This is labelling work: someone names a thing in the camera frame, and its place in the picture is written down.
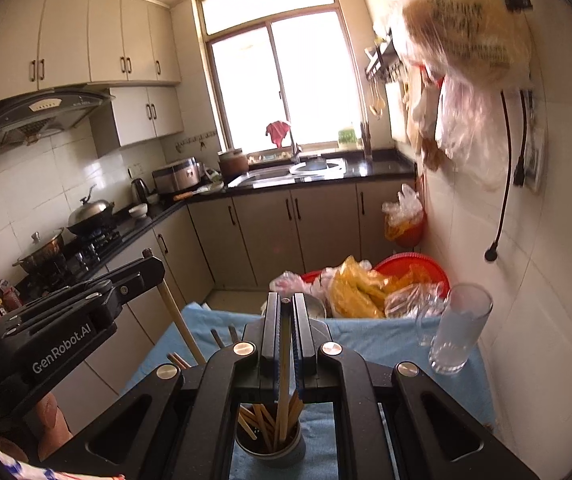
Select yellow plastic bag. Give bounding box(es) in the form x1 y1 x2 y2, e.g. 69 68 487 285
328 256 387 318

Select person's left hand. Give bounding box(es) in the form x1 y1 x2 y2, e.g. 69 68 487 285
0 391 74 464

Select clear plastic bucket liner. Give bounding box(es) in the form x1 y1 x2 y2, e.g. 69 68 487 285
382 183 424 226

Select white printed plastic bag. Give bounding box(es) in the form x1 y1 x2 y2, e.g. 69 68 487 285
401 0 532 86

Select steel pot with lid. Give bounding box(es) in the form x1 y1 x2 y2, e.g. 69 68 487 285
13 227 66 274

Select cream upper wall cabinets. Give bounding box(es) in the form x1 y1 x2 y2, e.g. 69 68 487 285
0 0 181 111

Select tall clear drinking glass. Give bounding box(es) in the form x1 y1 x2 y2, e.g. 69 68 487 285
428 283 494 376

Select red bucket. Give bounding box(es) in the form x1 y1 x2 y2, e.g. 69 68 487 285
386 210 425 248

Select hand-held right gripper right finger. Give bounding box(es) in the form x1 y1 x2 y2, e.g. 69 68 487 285
292 292 539 480

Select steel bowl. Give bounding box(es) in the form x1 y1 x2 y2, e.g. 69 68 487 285
261 292 327 321

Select white round tray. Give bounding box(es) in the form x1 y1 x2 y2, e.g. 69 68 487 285
290 156 347 178

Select black cable with plug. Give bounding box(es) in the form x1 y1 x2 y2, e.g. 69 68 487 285
485 90 514 262

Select steel faucet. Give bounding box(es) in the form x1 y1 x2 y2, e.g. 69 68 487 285
286 130 303 163

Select silver rice cooker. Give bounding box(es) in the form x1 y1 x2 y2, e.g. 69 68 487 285
152 157 204 195

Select brown clay pot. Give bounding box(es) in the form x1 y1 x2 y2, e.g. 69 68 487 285
217 148 249 183

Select wok with steel lid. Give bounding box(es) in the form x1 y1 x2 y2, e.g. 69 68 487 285
67 185 116 236

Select red plastic basin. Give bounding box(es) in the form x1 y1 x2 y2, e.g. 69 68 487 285
301 254 452 311

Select row of condiment bottles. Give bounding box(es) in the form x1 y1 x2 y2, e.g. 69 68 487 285
0 267 21 318

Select kitchen window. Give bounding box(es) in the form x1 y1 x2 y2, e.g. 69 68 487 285
193 0 367 153

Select long wooden stick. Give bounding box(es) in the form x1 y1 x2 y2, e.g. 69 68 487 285
158 280 207 366

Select floral printed clothing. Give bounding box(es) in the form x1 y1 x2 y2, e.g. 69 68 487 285
0 435 126 480

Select small cream wall cabinet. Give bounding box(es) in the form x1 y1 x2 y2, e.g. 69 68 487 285
90 85 185 148

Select white wall socket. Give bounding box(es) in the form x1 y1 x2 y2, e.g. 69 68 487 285
521 90 549 193

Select blue table cloth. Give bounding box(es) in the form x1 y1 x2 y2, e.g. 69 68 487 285
126 301 497 480

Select wooden chopstick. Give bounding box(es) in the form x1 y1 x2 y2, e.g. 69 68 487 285
273 298 293 453

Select hanging yellow spoon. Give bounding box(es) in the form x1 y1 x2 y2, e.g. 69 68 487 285
370 82 385 120

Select black gas stove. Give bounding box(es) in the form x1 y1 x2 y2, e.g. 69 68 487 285
66 227 124 266

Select grey range hood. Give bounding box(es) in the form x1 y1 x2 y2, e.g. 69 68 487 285
0 89 116 163

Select orange handled knife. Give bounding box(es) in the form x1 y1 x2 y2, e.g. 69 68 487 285
173 187 224 201

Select pink translucent plastic bag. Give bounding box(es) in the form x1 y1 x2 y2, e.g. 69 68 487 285
433 72 509 191

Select black wall rack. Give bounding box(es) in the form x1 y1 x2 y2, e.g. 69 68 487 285
365 40 407 83

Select bundle of wooden chopsticks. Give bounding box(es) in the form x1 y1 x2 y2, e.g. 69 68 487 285
238 392 304 453

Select clear glass mug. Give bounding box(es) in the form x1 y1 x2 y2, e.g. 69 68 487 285
415 285 449 347

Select short black cable with adapter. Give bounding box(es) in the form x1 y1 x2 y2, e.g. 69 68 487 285
513 90 529 187

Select white hanging cutting board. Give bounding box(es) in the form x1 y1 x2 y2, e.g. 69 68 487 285
385 82 409 143

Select grey base kitchen cabinets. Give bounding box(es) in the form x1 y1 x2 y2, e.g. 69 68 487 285
66 180 417 396

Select steel kitchen sink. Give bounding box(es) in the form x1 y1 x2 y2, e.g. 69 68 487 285
228 167 299 188

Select clear crumpled plastic bag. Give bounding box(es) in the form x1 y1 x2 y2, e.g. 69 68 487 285
271 271 317 296

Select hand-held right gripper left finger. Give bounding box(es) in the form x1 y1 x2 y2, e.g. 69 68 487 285
40 292 283 480

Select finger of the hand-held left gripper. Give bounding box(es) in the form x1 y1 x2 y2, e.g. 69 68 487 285
0 256 167 340

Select red cloth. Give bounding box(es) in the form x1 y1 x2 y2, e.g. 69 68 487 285
266 121 291 148

